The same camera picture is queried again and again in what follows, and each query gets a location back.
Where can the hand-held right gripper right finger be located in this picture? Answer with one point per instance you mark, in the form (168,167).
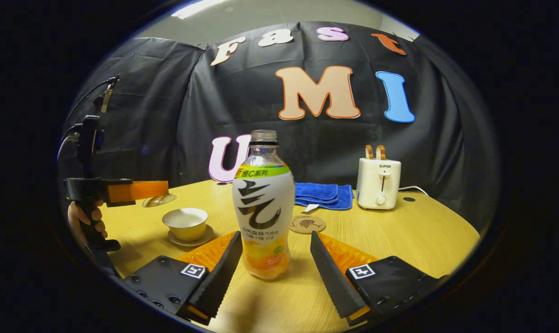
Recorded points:
(332,282)

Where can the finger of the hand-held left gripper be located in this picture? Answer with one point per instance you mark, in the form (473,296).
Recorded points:
(140,190)

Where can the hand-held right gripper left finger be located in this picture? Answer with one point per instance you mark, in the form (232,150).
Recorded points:
(214,282)

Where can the white teacup lid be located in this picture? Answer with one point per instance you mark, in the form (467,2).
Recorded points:
(159,201)

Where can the white teacup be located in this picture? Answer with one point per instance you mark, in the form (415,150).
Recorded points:
(187,224)

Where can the round cork coaster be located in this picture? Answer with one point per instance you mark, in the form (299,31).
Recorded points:
(307,224)

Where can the clear water bottle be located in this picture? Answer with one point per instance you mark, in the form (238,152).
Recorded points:
(263,208)

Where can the white saucer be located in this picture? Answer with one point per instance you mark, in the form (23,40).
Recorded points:
(200,239)

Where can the black backdrop cloth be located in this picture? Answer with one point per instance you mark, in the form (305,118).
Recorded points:
(168,115)

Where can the blue folded towel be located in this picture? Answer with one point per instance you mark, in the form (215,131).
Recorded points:
(321,194)

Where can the white toaster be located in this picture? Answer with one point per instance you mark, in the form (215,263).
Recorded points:
(378,185)

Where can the toast bread slice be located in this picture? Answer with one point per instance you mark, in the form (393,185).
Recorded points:
(381,152)
(369,152)

